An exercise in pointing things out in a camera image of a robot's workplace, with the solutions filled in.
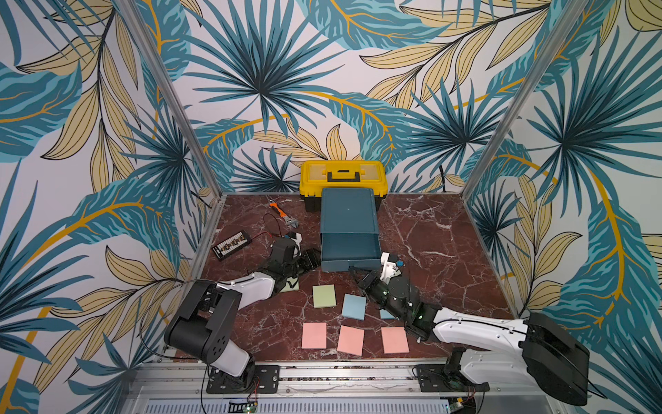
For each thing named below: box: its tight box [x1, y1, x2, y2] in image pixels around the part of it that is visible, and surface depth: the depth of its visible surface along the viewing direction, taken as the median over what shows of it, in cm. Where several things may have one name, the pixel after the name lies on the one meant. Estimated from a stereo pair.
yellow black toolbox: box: [299, 160, 389, 214], surface depth 105 cm
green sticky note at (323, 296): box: [312, 284, 337, 309], surface depth 91 cm
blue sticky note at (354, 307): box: [341, 293, 368, 321], surface depth 88 cm
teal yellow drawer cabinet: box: [320, 188, 381, 273], surface depth 85 cm
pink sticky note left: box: [301, 322, 327, 349], surface depth 82 cm
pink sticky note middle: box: [337, 325, 365, 357], surface depth 82 cm
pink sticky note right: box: [380, 326, 410, 354], surface depth 81 cm
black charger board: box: [211, 230, 252, 262], surface depth 102 cm
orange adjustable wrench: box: [268, 199, 300, 229], surface depth 114 cm
